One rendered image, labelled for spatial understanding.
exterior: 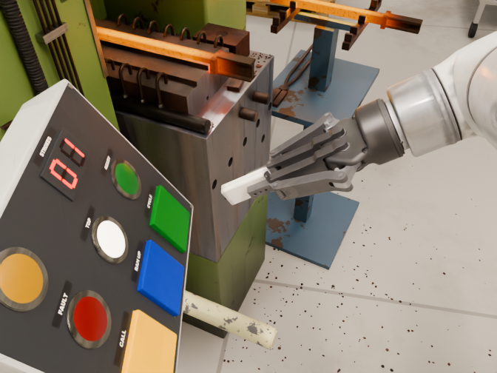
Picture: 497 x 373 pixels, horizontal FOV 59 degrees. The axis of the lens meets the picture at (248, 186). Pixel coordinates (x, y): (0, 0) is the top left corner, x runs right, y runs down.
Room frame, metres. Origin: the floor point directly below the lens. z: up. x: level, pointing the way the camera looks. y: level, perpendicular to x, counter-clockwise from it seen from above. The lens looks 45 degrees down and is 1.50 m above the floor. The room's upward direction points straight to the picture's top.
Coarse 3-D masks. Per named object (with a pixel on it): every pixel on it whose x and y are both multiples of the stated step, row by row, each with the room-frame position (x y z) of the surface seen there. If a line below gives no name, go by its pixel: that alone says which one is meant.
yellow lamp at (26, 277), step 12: (12, 264) 0.22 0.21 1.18; (24, 264) 0.23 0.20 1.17; (36, 264) 0.24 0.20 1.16; (0, 276) 0.21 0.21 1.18; (12, 276) 0.21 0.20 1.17; (24, 276) 0.22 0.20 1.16; (36, 276) 0.22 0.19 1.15; (12, 288) 0.20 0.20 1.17; (24, 288) 0.21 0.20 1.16; (36, 288) 0.21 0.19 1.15; (24, 300) 0.20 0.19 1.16
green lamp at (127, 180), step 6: (120, 168) 0.42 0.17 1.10; (126, 168) 0.43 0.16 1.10; (120, 174) 0.41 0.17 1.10; (126, 174) 0.42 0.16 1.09; (132, 174) 0.43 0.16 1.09; (120, 180) 0.40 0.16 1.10; (126, 180) 0.41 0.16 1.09; (132, 180) 0.42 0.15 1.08; (126, 186) 0.40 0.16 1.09; (132, 186) 0.41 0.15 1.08; (126, 192) 0.40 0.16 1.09; (132, 192) 0.40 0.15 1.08
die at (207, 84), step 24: (96, 24) 1.07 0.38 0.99; (120, 48) 0.95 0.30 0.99; (144, 48) 0.94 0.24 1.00; (216, 48) 0.95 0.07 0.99; (144, 72) 0.87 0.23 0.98; (168, 72) 0.85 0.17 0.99; (192, 72) 0.85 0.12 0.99; (144, 96) 0.81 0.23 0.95; (168, 96) 0.79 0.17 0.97; (192, 96) 0.79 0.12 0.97
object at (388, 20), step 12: (276, 0) 1.34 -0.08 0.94; (288, 0) 1.32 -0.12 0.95; (300, 0) 1.30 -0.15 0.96; (312, 0) 1.30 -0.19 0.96; (324, 12) 1.27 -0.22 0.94; (336, 12) 1.25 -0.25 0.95; (348, 12) 1.23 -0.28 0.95; (360, 12) 1.22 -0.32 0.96; (372, 12) 1.22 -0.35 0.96; (384, 24) 1.18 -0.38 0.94; (396, 24) 1.18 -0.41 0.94; (408, 24) 1.17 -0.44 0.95; (420, 24) 1.14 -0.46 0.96
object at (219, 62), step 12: (108, 36) 0.98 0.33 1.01; (120, 36) 0.98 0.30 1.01; (132, 36) 0.98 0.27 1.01; (156, 48) 0.93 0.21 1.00; (168, 48) 0.92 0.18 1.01; (180, 48) 0.92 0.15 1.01; (192, 48) 0.92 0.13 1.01; (204, 60) 0.88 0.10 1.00; (216, 60) 0.86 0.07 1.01; (228, 60) 0.85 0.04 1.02; (240, 60) 0.85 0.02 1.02; (252, 60) 0.85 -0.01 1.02; (216, 72) 0.86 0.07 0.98; (228, 72) 0.86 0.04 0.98; (240, 72) 0.85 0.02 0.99; (252, 72) 0.84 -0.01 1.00
